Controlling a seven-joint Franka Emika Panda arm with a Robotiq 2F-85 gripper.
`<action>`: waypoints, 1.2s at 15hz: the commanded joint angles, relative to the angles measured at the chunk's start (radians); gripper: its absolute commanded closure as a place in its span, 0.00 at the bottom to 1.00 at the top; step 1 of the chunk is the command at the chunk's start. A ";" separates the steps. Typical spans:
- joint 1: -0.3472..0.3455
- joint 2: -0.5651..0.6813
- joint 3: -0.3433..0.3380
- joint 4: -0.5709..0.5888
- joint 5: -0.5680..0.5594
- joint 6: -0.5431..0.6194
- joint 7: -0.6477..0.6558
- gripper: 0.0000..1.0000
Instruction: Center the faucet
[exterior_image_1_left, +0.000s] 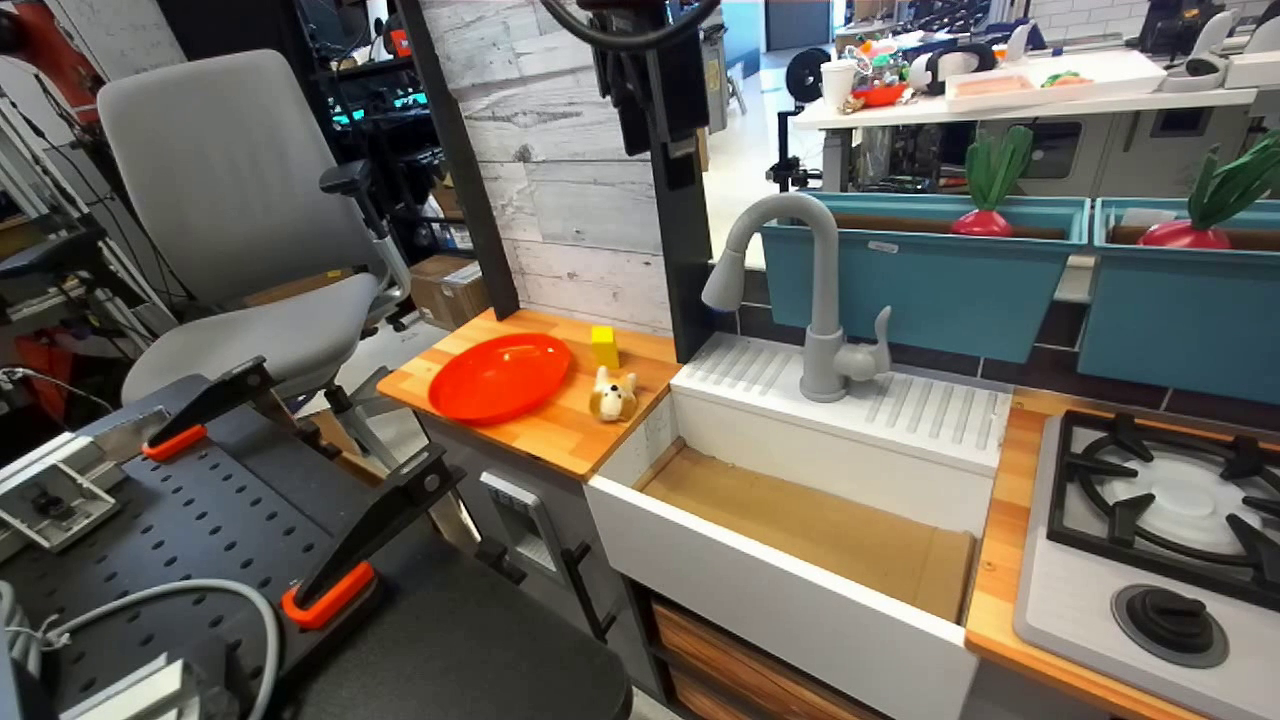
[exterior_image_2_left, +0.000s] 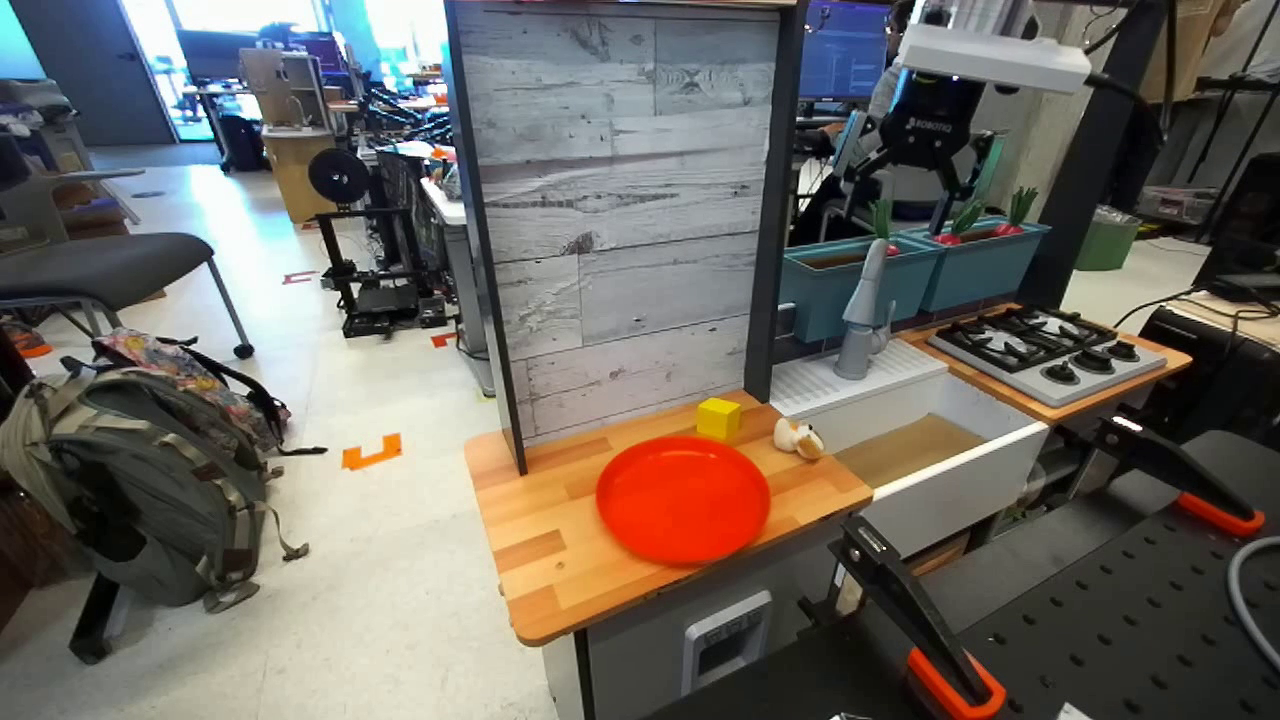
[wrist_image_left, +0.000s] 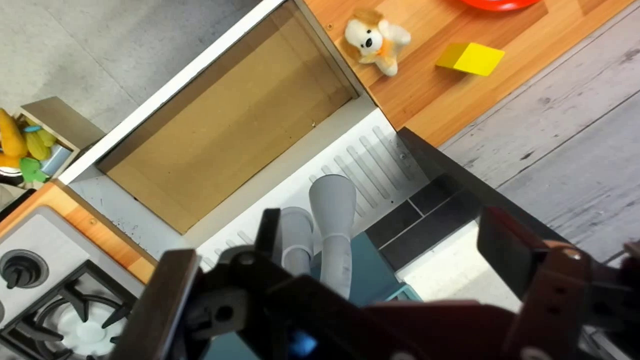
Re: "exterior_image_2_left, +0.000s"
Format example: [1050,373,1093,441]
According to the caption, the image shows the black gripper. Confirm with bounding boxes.
[833,74,1000,207]

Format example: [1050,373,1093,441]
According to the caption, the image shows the grey toy kitchen faucet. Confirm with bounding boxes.
[833,238,899,385]

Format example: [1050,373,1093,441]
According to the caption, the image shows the red radish toy green leaves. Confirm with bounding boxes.
[936,197,992,251]
[856,197,895,251]
[1000,184,1045,242]

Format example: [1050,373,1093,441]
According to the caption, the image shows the teal planter box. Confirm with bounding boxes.
[777,238,944,353]
[916,218,1055,321]

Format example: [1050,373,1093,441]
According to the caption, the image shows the blue monitor screen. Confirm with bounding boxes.
[795,0,895,113]

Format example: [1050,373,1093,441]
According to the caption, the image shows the black burner grate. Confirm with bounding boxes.
[936,304,1146,385]

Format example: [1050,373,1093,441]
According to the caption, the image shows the green bin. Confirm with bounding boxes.
[1071,212,1144,275]

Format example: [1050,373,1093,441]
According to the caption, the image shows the grey toy stove top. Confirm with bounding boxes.
[926,302,1163,413]

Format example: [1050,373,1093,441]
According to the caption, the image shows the whitewashed wood back panel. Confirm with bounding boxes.
[444,0,803,453]

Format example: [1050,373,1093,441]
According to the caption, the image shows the small cream toy figure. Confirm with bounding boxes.
[773,416,833,467]

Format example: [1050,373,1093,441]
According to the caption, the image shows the yellow toy block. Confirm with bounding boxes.
[692,395,753,450]

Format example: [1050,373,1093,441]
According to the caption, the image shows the white farmhouse sink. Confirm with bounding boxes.
[768,336,1050,562]

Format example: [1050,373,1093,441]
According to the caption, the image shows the red plastic plate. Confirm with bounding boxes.
[593,432,777,572]

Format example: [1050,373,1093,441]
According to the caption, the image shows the black perforated board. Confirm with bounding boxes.
[653,423,1280,720]

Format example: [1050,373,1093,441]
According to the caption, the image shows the wooden countertop with plate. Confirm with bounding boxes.
[458,389,876,654]

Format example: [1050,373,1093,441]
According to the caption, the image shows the grey cabinet under countertop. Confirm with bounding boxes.
[536,517,856,720]

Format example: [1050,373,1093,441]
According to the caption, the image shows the black stand with round disc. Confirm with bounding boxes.
[309,141,451,339]

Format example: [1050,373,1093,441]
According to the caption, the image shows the grey camouflage backpack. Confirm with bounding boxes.
[0,331,331,618]

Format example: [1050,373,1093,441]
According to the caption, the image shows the dark grey chair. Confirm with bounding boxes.
[0,233,256,364]

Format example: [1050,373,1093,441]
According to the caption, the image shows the black vertical frame post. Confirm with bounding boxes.
[738,0,813,404]

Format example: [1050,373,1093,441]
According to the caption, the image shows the black diagonal frame beam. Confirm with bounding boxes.
[1016,0,1170,312]

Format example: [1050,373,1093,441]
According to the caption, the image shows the black clamp orange handle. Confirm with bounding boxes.
[822,517,1012,720]
[1093,413,1273,546]

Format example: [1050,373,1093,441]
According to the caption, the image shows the grey cable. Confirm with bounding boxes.
[1224,531,1280,636]

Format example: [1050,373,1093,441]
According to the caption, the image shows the orange floor bracket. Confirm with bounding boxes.
[339,432,406,475]

